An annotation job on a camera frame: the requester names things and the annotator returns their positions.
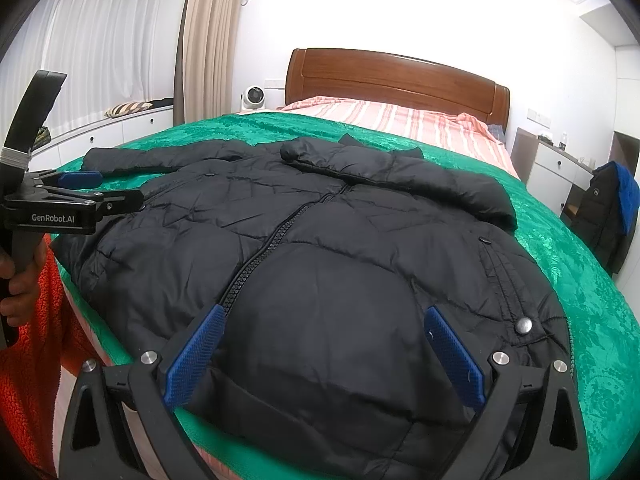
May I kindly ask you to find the black puffer jacket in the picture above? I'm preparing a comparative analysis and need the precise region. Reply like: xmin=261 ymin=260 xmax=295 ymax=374
xmin=52 ymin=138 xmax=570 ymax=479

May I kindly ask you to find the person's left hand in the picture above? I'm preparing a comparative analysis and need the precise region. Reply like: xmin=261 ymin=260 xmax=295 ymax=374
xmin=1 ymin=240 xmax=47 ymax=327

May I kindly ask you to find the white window drawer bench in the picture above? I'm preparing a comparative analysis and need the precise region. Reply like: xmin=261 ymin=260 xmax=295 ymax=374
xmin=29 ymin=106 xmax=174 ymax=171

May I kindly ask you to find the striped cushion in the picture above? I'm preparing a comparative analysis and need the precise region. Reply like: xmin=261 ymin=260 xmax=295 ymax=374
xmin=104 ymin=101 xmax=153 ymax=118

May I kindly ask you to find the green bed blanket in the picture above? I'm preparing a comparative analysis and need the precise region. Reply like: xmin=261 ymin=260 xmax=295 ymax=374
xmin=60 ymin=112 xmax=639 ymax=479

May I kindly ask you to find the orange red quilt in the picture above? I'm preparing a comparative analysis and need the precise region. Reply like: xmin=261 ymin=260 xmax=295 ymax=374
xmin=1 ymin=237 xmax=99 ymax=479

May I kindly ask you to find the white sheer curtain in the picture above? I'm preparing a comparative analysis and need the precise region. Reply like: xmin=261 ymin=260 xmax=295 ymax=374
xmin=1 ymin=0 xmax=160 ymax=136

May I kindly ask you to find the beige curtain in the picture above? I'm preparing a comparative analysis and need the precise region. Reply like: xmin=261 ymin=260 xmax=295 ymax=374
xmin=174 ymin=0 xmax=241 ymax=125

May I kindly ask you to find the dark jacket on chair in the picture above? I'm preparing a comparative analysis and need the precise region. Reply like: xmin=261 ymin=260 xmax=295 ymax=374
xmin=570 ymin=162 xmax=639 ymax=276

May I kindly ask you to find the white round fan heater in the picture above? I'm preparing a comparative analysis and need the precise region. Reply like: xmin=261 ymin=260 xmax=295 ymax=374
xmin=240 ymin=86 xmax=265 ymax=112

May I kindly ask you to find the white bedside cabinet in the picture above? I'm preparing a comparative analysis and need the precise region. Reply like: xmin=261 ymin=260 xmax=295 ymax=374
xmin=511 ymin=128 xmax=592 ymax=217

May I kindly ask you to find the brown wooden headboard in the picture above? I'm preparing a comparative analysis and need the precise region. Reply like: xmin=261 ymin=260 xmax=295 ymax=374
xmin=284 ymin=48 xmax=510 ymax=127

